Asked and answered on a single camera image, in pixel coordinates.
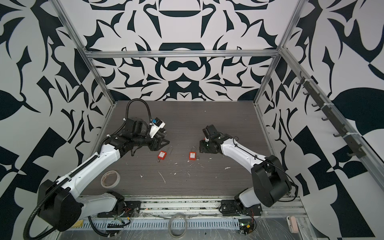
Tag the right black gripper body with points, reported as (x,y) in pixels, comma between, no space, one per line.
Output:
(206,146)

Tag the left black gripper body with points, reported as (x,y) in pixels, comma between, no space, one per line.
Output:
(153,143)

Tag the red padlock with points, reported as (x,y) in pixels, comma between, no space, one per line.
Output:
(164,153)
(193,154)

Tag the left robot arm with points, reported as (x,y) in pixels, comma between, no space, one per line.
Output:
(60,203)

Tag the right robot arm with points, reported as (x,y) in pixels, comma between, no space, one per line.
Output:
(271,184)

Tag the clear tape roll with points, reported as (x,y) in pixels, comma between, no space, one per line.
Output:
(110,179)

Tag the green lit circuit board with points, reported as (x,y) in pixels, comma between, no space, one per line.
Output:
(247,228)

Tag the yellow connector block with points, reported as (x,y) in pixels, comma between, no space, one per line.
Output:
(78,224)

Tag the pink small device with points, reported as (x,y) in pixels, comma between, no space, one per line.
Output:
(292,224)

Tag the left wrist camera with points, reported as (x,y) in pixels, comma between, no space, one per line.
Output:
(157,125)

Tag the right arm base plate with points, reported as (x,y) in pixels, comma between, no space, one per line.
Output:
(236,208)

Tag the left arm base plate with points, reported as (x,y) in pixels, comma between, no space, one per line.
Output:
(123,209)

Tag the slotted cable duct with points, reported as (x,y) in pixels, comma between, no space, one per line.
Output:
(177,224)

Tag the black hook rail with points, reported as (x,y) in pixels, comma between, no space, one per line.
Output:
(333,115)

